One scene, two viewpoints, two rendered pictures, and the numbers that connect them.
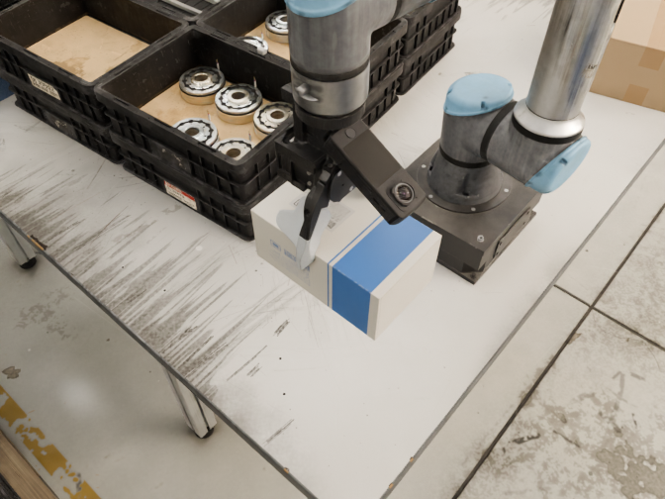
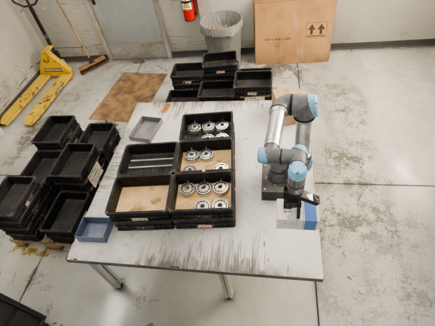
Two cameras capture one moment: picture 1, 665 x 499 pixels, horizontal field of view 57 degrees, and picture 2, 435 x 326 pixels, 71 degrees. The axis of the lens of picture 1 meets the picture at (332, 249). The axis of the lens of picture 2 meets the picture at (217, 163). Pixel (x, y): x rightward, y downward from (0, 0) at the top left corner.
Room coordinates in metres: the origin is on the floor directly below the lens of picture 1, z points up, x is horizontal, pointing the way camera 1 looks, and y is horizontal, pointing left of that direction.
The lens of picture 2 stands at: (-0.05, 0.63, 2.46)
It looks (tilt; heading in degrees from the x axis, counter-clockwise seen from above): 49 degrees down; 334
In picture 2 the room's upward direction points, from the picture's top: 10 degrees counter-clockwise
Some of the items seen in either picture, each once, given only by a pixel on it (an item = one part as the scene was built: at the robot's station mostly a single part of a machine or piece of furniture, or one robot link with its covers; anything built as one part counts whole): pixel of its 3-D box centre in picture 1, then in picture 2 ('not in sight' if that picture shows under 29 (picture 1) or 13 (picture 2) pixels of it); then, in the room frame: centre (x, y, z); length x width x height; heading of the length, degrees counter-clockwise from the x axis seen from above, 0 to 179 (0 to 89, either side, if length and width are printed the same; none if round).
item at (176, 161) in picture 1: (217, 111); (202, 195); (1.04, 0.24, 0.87); 0.40 x 0.30 x 0.11; 54
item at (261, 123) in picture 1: (277, 117); (220, 187); (1.03, 0.12, 0.86); 0.10 x 0.10 x 0.01
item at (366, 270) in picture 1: (343, 246); (296, 214); (0.48, -0.01, 1.10); 0.20 x 0.12 x 0.09; 49
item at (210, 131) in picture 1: (192, 134); (202, 206); (0.97, 0.29, 0.86); 0.10 x 0.10 x 0.01
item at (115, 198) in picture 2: (90, 49); (142, 198); (1.27, 0.57, 0.87); 0.40 x 0.30 x 0.11; 54
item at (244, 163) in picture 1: (213, 91); (201, 191); (1.04, 0.24, 0.92); 0.40 x 0.30 x 0.02; 54
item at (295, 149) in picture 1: (325, 140); (292, 196); (0.50, 0.01, 1.25); 0.09 x 0.08 x 0.12; 49
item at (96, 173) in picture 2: not in sight; (96, 173); (2.19, 0.79, 0.41); 0.31 x 0.02 x 0.16; 139
